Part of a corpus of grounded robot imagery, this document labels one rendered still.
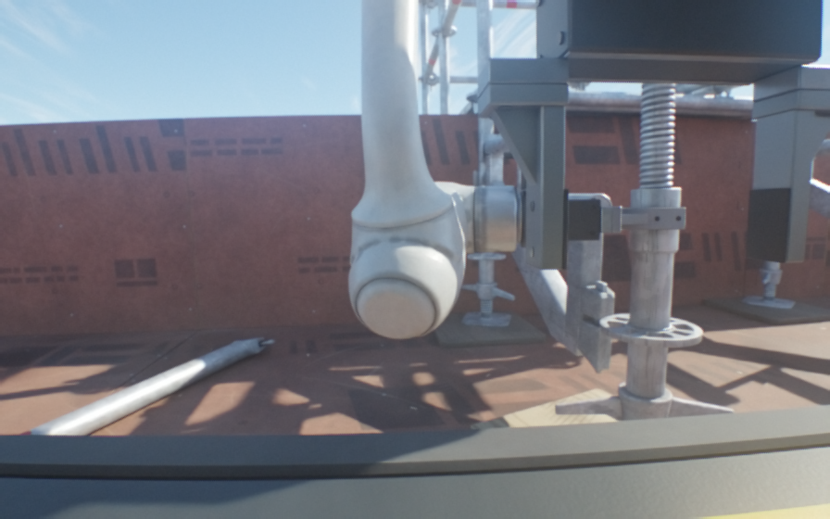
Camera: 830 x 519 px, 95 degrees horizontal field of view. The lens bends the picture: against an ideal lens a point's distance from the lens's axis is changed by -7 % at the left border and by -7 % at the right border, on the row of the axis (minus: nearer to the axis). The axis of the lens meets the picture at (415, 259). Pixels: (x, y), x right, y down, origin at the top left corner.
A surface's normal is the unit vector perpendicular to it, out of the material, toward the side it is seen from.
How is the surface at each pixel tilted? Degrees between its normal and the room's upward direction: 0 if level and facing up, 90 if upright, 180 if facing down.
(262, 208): 90
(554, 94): 90
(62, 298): 90
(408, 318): 116
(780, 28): 90
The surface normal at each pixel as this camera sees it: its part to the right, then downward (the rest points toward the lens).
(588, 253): 0.10, 0.16
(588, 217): -0.19, 0.12
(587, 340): -0.96, 0.06
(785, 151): -1.00, 0.03
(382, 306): -0.15, 0.56
